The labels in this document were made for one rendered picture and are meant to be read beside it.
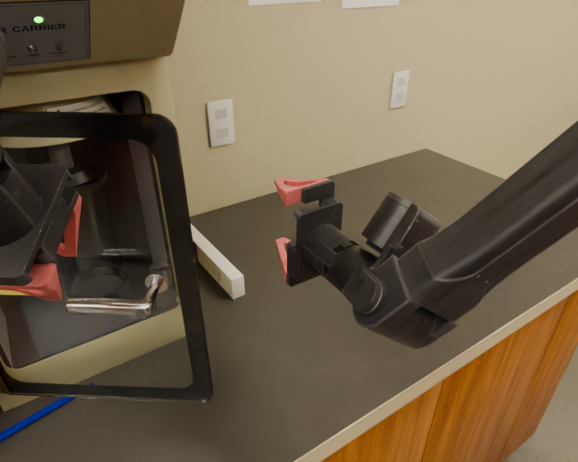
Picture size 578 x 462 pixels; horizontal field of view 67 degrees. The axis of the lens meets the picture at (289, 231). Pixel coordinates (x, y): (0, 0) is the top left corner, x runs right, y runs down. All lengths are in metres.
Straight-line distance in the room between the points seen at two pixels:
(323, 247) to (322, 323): 0.34
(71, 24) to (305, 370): 0.57
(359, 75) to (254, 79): 0.35
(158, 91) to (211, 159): 0.58
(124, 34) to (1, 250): 0.27
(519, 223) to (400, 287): 0.11
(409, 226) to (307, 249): 0.13
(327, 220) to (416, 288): 0.18
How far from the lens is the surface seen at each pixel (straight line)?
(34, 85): 0.58
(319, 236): 0.52
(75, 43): 0.53
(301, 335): 0.80
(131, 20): 0.52
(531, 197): 0.38
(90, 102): 0.64
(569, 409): 2.17
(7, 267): 0.36
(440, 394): 0.96
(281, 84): 1.22
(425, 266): 0.40
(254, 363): 0.76
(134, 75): 0.60
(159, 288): 0.50
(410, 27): 1.50
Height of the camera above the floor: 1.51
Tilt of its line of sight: 32 degrees down
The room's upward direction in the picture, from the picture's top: straight up
